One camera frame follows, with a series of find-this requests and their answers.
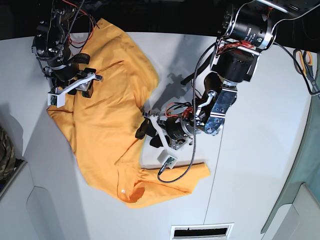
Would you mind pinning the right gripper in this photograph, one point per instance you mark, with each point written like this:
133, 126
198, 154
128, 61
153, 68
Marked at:
64, 75

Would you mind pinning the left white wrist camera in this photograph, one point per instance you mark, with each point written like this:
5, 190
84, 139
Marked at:
167, 157

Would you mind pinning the yellow orange t-shirt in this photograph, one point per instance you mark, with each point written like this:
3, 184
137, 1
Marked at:
101, 129

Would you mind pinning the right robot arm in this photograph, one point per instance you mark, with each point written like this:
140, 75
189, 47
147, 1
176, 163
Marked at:
52, 48

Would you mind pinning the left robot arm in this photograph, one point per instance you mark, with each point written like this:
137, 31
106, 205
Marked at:
249, 27

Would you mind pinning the orange handled scissors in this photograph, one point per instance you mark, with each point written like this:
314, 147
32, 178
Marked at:
303, 64

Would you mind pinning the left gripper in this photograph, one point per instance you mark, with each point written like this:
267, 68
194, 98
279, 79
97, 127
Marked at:
175, 129

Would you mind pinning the camouflage cloth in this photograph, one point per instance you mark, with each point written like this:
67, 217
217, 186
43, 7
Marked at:
7, 155

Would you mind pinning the white floor vent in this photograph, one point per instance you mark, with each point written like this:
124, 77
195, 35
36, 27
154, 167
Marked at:
221, 231

